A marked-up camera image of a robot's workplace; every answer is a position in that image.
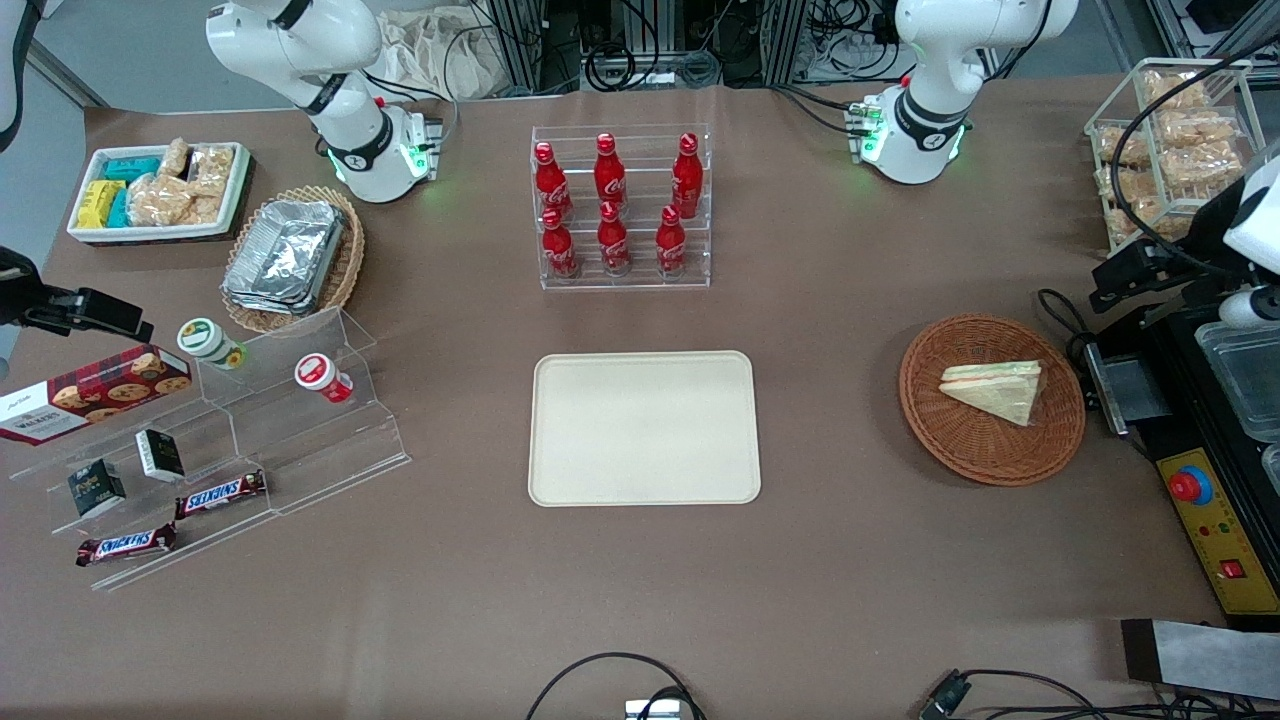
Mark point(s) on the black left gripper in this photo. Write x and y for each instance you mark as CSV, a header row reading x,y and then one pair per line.
x,y
1187,262

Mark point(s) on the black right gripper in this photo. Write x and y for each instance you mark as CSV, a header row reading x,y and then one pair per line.
x,y
22,301

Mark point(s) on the triangular sandwich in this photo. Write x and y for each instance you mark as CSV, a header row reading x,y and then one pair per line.
x,y
1000,392

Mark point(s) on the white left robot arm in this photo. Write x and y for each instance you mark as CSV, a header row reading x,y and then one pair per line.
x,y
925,120

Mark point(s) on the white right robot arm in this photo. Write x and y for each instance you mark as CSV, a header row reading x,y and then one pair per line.
x,y
345,150

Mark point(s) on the round brown wicker basket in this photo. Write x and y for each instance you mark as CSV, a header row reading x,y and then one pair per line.
x,y
960,450

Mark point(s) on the oval light wicker basket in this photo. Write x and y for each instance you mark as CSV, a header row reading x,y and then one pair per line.
x,y
350,260

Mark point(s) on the beige rectangular tray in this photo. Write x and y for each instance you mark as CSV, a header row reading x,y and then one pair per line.
x,y
645,430

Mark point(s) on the clear bag of crackers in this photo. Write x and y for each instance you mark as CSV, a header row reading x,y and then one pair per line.
x,y
1122,145
1140,220
1200,170
205,210
213,170
1175,90
160,200
175,158
1195,128

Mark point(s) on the red tartan cookie box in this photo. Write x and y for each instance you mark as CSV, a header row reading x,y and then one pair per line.
x,y
100,390

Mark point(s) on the white rectangular snack bin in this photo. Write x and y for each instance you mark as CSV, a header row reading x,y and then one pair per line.
x,y
150,235

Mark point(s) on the green lid yogurt cup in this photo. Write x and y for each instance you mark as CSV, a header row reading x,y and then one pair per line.
x,y
208,340

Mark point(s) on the teal snack packet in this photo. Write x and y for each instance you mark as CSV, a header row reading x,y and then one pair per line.
x,y
132,167
119,210

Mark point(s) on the yellow snack packet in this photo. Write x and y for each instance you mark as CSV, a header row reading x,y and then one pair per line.
x,y
98,203

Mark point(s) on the grey metal machine plate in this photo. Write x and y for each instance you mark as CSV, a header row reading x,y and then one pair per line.
x,y
1135,395

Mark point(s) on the black sealing machine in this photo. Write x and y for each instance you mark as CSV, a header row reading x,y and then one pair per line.
x,y
1180,400

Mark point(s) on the black box white label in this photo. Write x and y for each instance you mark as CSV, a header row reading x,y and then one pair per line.
x,y
160,455

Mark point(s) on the clear plastic container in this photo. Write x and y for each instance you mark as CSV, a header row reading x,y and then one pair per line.
x,y
1245,380
1272,468

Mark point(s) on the black box gold print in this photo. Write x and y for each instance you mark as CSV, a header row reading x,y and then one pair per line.
x,y
97,488

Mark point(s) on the clear acrylic step shelf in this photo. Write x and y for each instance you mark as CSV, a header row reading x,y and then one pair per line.
x,y
40,480
300,450

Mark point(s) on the clear acrylic snack rack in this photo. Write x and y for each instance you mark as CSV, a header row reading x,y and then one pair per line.
x,y
1120,95

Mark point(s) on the stacked aluminium foil trays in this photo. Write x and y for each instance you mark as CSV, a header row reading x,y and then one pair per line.
x,y
285,255

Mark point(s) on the brown Snickers bar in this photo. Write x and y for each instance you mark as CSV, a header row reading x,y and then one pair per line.
x,y
222,494
127,545

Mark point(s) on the red emergency stop button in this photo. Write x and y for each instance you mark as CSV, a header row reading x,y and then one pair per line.
x,y
1190,486

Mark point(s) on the red lid yogurt cup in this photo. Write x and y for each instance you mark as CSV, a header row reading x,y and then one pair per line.
x,y
320,375

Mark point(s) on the yellow control panel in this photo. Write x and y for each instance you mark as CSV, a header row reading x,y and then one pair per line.
x,y
1225,540

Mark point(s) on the grey metal strip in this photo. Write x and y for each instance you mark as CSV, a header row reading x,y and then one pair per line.
x,y
1210,660

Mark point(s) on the cream cloth bag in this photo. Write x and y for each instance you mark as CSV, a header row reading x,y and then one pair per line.
x,y
440,60

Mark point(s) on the red cola bottle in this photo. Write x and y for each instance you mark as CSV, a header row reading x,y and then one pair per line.
x,y
687,180
671,245
614,245
560,250
548,180
609,175

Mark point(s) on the clear acrylic bottle rack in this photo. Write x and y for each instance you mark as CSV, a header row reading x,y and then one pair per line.
x,y
640,280

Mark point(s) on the silver connector plug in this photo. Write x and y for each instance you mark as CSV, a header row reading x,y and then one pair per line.
x,y
652,710

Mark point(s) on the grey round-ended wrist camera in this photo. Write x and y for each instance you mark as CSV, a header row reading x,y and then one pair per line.
x,y
1250,308

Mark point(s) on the small red rocker switch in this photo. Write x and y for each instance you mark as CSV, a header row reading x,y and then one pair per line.
x,y
1232,571

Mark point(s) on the aluminium frame post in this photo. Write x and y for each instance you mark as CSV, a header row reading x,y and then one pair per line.
x,y
790,40
525,40

